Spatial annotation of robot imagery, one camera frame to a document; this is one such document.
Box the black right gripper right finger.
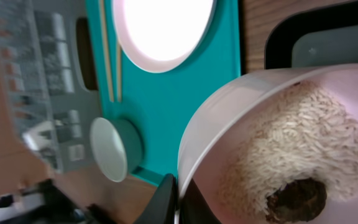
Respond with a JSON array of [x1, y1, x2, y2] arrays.
[[179, 180, 221, 224]]

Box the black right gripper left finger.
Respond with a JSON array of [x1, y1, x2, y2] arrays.
[[134, 174, 177, 224]]

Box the white bowl with rice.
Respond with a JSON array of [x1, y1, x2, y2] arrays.
[[178, 64, 358, 223]]

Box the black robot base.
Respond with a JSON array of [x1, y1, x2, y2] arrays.
[[0, 179, 117, 224]]

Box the grey dishwasher rack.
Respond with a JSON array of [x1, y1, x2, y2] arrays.
[[0, 0, 101, 173]]

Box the small white empty bowl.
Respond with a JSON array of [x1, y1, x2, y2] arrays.
[[89, 118, 144, 182]]

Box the teal plastic tray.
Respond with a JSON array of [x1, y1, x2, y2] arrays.
[[86, 1, 242, 185]]

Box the dark brown food lump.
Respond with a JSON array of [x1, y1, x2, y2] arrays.
[[265, 178, 327, 224]]

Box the right wooden chopstick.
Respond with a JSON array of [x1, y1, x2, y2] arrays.
[[116, 41, 122, 102]]

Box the wooden chopstick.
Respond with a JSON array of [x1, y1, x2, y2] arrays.
[[116, 41, 122, 102], [98, 0, 114, 102]]

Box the white round plate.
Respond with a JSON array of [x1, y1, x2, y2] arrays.
[[111, 0, 217, 73]]

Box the left wooden chopstick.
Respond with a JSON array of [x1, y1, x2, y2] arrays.
[[98, 0, 114, 102]]

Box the black flat tray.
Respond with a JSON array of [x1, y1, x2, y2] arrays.
[[264, 1, 358, 69]]

